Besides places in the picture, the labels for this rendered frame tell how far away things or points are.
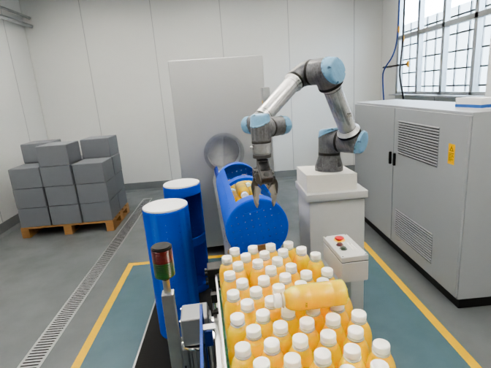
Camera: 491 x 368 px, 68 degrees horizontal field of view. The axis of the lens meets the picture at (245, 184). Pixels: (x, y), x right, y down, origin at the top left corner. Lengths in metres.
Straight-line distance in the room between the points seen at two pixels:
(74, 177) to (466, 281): 4.41
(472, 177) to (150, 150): 5.34
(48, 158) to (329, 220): 3.97
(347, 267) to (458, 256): 1.77
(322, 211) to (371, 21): 5.60
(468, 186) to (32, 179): 4.74
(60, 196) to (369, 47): 5.53
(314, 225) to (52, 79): 6.04
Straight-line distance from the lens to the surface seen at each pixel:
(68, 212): 5.30
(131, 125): 6.91
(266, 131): 1.37
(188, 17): 6.81
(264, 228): 1.64
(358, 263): 1.39
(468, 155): 2.84
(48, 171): 5.24
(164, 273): 1.15
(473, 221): 3.01
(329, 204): 1.94
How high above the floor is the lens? 1.70
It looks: 15 degrees down
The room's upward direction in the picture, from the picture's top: 4 degrees counter-clockwise
